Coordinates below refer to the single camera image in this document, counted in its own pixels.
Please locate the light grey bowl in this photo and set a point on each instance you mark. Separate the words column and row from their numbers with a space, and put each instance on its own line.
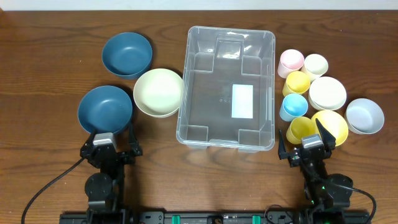
column 364, row 116

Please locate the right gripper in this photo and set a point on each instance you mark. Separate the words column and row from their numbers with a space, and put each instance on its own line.
column 308, row 154

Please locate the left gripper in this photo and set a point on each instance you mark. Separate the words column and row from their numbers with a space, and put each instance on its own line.
column 109, row 154

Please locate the light blue cup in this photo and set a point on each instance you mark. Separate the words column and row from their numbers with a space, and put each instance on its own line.
column 293, row 105

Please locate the dark blue bowl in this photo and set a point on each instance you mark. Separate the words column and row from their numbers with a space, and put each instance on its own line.
column 105, row 109
column 127, row 55

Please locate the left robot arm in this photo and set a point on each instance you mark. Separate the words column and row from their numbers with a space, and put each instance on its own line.
column 105, row 189

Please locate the cream cup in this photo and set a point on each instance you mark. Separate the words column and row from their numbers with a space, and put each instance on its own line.
column 315, row 66

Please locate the clear plastic storage container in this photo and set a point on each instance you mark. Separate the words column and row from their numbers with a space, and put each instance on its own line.
column 216, row 59

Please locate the yellow bowl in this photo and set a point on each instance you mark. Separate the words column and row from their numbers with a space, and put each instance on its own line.
column 334, row 123

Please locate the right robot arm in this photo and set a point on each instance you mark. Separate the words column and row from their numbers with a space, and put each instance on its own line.
column 329, row 193

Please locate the small cream bowl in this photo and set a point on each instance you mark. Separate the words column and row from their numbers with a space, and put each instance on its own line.
column 327, row 93

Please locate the yellow cup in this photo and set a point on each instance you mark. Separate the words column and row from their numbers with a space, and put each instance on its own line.
column 299, row 128
column 296, row 82

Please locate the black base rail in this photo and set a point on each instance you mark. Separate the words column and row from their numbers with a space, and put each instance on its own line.
column 271, row 216

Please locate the pink cup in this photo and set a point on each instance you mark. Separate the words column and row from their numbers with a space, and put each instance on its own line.
column 291, row 60

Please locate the large cream bowl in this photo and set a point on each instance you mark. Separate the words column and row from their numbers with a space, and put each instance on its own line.
column 158, row 92

